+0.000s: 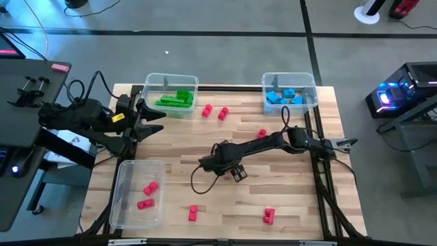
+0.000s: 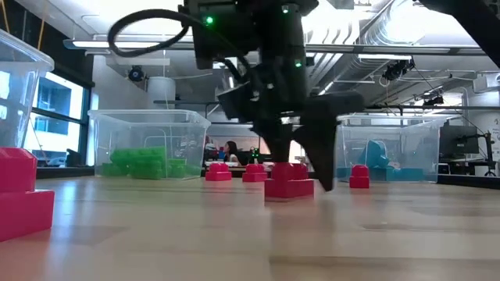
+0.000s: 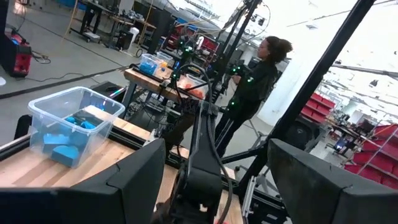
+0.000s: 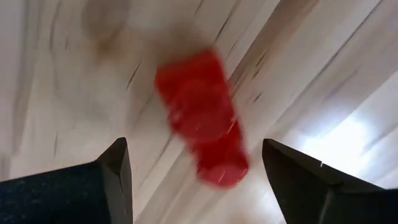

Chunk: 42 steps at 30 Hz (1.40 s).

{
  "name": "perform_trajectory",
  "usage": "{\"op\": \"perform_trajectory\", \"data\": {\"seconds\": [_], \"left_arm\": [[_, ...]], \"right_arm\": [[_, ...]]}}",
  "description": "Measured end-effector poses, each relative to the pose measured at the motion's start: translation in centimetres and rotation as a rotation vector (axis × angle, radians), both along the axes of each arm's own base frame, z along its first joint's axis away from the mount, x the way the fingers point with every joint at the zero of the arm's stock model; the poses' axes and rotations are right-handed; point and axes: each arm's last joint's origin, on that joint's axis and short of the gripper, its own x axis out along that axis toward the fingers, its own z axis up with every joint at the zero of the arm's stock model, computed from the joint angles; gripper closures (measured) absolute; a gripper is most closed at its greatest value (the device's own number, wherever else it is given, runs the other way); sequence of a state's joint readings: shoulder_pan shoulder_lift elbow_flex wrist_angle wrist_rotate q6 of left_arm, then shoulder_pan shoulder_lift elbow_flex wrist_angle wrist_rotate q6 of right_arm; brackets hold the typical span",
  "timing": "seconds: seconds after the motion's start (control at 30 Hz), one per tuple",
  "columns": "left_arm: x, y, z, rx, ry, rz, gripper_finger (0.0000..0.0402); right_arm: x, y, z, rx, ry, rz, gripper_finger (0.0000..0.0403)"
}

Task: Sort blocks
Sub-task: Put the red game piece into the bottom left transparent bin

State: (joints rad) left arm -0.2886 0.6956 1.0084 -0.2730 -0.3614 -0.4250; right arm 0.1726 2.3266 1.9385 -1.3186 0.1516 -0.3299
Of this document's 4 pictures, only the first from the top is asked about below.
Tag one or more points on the silver metal bracket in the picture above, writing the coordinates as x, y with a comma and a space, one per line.
317, 243
127, 242

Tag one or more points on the black round stand base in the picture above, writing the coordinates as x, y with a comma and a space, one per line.
75, 2

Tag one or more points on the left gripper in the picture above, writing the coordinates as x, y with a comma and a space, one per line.
126, 116

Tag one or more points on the black computer case with lights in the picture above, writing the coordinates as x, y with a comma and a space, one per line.
420, 78

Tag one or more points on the black side desk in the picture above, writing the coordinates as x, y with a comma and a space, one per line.
20, 130

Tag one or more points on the green two-stud block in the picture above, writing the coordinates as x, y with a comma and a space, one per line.
190, 100

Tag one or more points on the pink eraser block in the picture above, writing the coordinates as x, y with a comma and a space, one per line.
60, 68

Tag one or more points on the clear plastic bin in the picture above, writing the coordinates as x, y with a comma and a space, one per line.
160, 85
129, 177
307, 83

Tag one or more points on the red black portable device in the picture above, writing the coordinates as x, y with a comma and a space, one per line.
404, 7

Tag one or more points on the white tower fan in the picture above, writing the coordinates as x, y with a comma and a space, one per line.
365, 15

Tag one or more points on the black device with light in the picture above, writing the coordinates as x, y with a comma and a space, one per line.
20, 164

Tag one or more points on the black equipment stand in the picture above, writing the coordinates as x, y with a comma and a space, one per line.
420, 160

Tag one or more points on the black clamp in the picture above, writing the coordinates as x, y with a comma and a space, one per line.
24, 90
38, 89

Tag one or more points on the black desk caster wheel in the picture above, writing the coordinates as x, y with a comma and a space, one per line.
37, 209

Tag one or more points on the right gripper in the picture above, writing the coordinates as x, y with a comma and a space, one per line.
220, 159

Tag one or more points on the red two-stud block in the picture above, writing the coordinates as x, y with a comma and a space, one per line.
262, 133
146, 204
207, 111
151, 188
223, 113
269, 216
193, 213

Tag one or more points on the black screen with pink strip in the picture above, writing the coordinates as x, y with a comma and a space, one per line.
8, 48

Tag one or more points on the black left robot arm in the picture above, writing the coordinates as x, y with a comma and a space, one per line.
78, 116

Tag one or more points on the white paper manual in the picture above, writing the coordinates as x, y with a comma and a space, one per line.
73, 140

